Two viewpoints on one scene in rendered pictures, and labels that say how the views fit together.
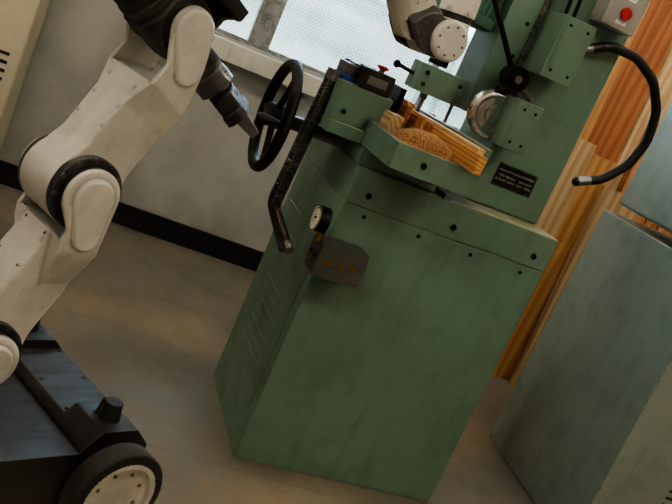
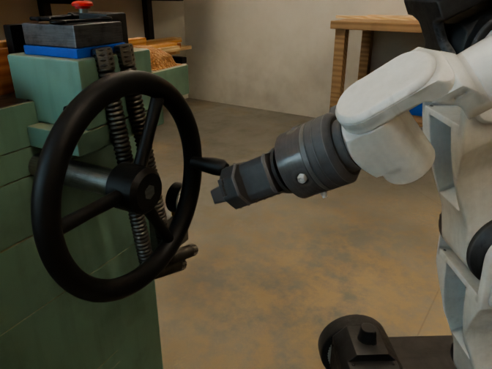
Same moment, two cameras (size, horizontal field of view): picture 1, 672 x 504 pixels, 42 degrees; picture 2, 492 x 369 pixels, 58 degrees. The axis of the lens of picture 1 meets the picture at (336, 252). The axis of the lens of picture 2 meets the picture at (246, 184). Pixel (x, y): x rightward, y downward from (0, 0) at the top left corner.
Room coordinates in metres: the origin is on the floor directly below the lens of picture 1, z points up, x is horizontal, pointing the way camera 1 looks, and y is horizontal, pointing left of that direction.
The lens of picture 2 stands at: (2.39, 0.75, 1.04)
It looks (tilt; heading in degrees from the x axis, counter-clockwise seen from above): 24 degrees down; 229
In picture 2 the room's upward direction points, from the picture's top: straight up
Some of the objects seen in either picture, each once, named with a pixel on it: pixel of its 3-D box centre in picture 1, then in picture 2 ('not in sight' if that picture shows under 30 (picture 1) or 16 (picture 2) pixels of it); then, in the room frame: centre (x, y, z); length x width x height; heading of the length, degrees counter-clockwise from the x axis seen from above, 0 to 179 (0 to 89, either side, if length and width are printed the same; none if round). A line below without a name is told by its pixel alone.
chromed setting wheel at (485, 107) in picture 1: (490, 113); not in sight; (2.22, -0.21, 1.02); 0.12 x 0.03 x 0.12; 111
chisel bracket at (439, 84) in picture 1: (436, 86); not in sight; (2.29, -0.06, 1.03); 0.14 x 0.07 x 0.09; 111
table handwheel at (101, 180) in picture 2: (302, 126); (90, 177); (2.19, 0.20, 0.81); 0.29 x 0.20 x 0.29; 21
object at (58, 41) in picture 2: (364, 74); (82, 30); (2.13, 0.11, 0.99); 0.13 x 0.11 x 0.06; 21
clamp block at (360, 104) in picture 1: (353, 103); (86, 83); (2.14, 0.11, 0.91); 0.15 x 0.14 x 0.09; 21
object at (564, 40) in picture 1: (560, 49); not in sight; (2.22, -0.30, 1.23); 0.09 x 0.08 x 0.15; 111
